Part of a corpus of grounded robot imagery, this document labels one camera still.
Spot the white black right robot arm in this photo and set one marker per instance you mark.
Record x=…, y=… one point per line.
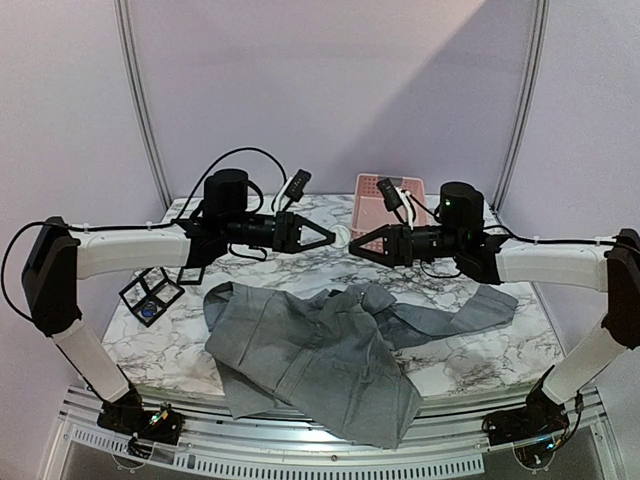
x=495, y=255

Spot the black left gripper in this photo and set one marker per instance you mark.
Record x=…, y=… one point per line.
x=288, y=239

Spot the round green orange badge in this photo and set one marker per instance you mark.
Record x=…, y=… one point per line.
x=342, y=236

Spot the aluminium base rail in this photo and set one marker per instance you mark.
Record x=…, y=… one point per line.
x=445, y=441

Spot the black frame display box pair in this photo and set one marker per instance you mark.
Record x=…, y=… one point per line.
x=151, y=286

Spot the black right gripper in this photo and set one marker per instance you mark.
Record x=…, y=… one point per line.
x=401, y=244

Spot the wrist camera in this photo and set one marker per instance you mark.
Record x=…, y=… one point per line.
x=291, y=192
x=398, y=202

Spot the grey button-up shirt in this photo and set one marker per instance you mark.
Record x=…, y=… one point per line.
x=331, y=357

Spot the pink perforated plastic basket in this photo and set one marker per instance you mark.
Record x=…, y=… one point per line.
x=369, y=211

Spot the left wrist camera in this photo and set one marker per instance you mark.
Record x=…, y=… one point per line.
x=291, y=192

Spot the right aluminium corner post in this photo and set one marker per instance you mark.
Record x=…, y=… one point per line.
x=531, y=71

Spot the left aluminium corner post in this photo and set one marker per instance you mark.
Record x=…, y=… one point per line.
x=138, y=95

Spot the round blue badge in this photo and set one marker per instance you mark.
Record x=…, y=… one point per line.
x=148, y=312

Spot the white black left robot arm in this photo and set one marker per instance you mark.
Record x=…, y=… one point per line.
x=65, y=256

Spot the aluminium corner post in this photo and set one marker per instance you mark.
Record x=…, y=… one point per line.
x=531, y=71
x=138, y=95

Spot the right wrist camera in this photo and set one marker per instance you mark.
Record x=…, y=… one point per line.
x=398, y=202

